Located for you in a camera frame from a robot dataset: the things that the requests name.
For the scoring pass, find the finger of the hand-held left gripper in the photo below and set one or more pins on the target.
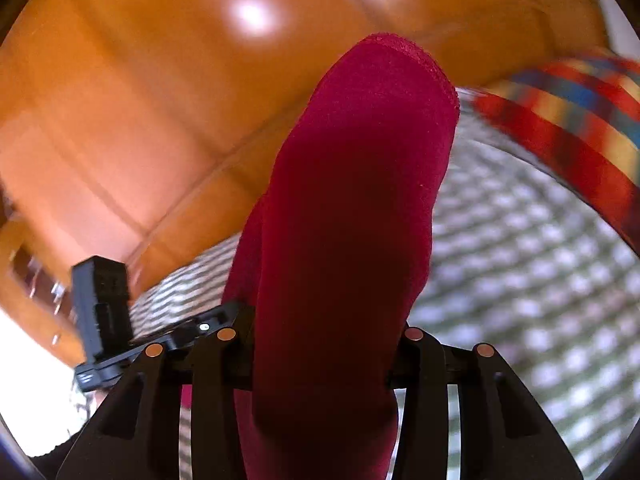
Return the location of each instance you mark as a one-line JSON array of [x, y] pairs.
[[200, 327]]

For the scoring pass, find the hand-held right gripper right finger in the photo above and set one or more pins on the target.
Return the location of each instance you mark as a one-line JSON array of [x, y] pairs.
[[425, 385]]

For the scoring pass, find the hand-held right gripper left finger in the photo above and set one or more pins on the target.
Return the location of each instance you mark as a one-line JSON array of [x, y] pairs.
[[215, 385]]

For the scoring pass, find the red leggings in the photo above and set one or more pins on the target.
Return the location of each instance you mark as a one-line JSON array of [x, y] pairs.
[[345, 210]]

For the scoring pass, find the green white checkered bedsheet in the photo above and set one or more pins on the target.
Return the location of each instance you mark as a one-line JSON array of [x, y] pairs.
[[525, 285]]

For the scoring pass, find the orange wooden headboard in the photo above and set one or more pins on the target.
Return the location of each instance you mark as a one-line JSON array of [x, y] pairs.
[[150, 110]]

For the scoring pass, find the multicoloured checkered cloth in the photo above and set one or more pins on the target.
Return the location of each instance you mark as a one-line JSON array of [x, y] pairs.
[[575, 120]]

